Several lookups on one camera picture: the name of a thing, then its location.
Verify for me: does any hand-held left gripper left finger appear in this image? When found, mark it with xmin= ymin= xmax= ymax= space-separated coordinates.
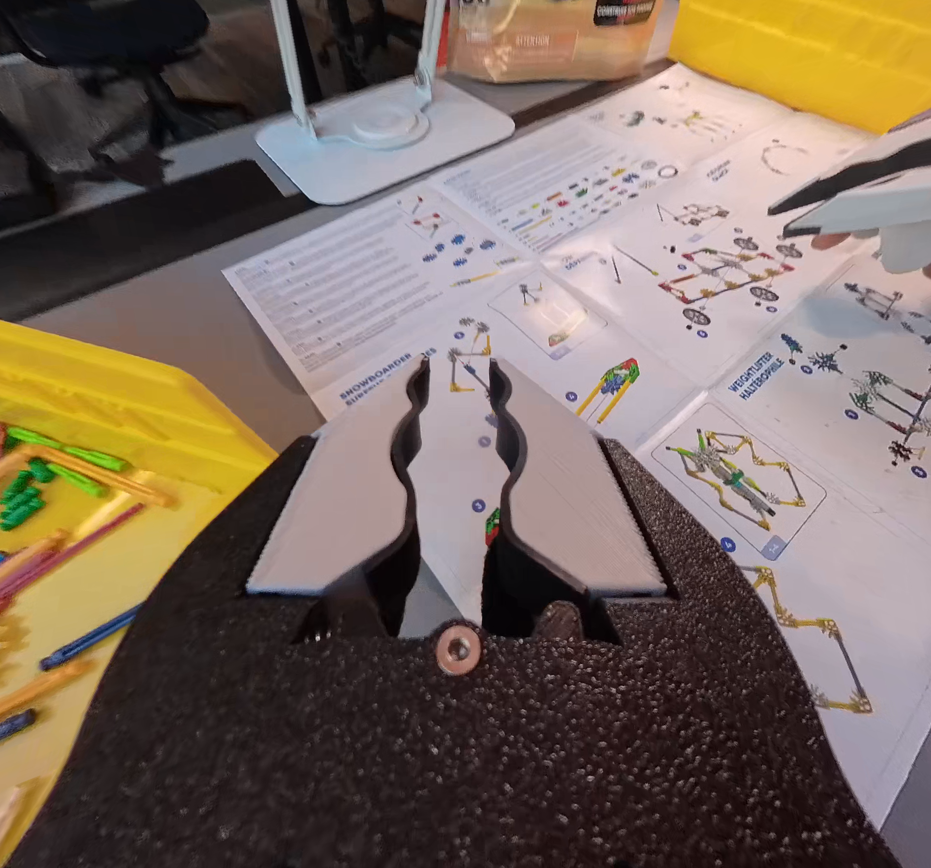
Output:
xmin=245 ymin=359 xmax=433 ymax=639

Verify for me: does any black office chair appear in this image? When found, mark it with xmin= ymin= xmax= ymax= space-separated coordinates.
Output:
xmin=0 ymin=0 xmax=212 ymax=149

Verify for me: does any yellow plastic bin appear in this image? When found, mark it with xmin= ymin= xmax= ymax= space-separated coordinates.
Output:
xmin=670 ymin=0 xmax=931 ymax=134
xmin=0 ymin=320 xmax=277 ymax=868

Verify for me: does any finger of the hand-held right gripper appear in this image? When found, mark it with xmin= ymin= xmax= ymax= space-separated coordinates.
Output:
xmin=769 ymin=109 xmax=931 ymax=211
xmin=793 ymin=170 xmax=931 ymax=275

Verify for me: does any white instruction sheet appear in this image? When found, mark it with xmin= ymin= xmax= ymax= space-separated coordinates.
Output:
xmin=223 ymin=61 xmax=931 ymax=828

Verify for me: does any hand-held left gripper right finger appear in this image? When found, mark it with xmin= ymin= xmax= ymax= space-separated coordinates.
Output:
xmin=483 ymin=359 xmax=674 ymax=639

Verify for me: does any pile of colourful building pieces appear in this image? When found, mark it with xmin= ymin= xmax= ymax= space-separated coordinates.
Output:
xmin=0 ymin=425 xmax=168 ymax=811

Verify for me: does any toy set cardboard box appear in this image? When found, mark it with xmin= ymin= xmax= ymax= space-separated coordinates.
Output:
xmin=441 ymin=0 xmax=688 ymax=83

